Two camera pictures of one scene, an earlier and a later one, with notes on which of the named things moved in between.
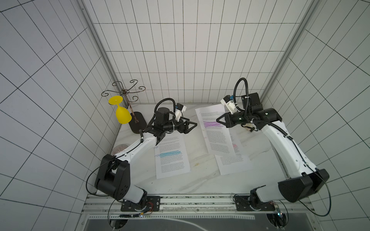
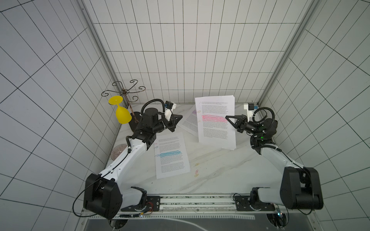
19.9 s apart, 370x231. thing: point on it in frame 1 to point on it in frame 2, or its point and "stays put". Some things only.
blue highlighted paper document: x=171 y=156 stays put
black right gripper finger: x=228 y=117 to x=240 y=118
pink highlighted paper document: x=241 y=162 to x=214 y=128
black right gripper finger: x=228 y=125 to x=240 y=129
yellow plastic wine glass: x=123 y=115 stays put
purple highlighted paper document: x=217 y=136 to x=189 y=123
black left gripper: x=186 y=130 to x=174 y=120
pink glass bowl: x=118 y=148 stays put
